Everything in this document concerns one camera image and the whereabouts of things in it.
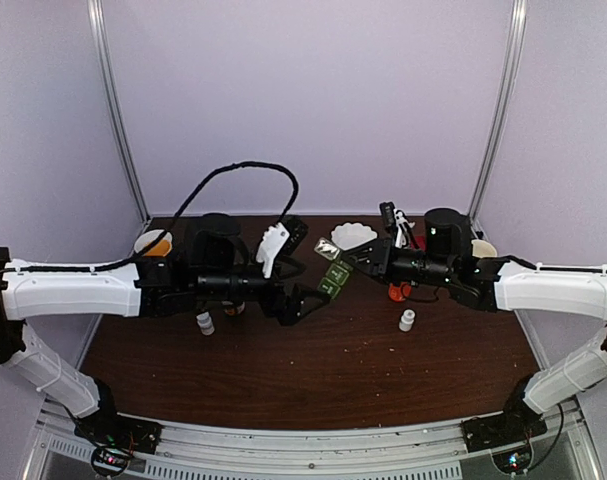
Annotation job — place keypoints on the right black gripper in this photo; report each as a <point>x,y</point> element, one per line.
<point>380,253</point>

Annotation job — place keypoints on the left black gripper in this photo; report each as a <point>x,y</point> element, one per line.
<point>289,313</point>

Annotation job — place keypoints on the green weekly pill organizer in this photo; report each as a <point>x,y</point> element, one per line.
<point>338,272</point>

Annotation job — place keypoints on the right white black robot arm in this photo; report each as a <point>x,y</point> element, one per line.
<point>492,284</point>

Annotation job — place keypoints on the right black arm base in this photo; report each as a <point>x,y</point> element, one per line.
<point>508,435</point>

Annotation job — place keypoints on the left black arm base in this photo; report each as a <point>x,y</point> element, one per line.
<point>116,438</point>

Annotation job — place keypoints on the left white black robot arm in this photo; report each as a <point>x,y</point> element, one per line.
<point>211,265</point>

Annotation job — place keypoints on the white fluted ceramic bowl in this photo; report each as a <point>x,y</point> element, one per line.
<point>350,235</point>

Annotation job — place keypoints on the red floral plate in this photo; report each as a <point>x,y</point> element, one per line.
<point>418,242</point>

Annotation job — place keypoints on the grey lid pill bottle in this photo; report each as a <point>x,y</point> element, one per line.
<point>233,309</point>

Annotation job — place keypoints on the small white pill bottle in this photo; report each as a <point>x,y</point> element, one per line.
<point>205,323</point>

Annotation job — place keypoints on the cream ceramic mug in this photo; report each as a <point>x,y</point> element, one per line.
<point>483,249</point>

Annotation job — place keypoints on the paper cup with orange contents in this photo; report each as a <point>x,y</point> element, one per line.
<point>154,243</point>

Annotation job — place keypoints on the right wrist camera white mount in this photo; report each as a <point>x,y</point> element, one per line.
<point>397,225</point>

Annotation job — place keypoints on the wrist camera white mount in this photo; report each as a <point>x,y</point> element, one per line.
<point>397,225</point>
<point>278,240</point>

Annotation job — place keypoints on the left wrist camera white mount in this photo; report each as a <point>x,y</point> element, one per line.
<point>278,240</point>

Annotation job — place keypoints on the front aluminium rail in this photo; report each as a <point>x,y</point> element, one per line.
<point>435,450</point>

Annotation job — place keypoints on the right aluminium frame post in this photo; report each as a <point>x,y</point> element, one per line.
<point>509,73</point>

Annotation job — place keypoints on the aluminium frame post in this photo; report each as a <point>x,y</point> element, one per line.
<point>100,37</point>
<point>509,73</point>

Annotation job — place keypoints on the left aluminium frame post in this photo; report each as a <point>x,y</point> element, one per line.
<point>100,37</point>

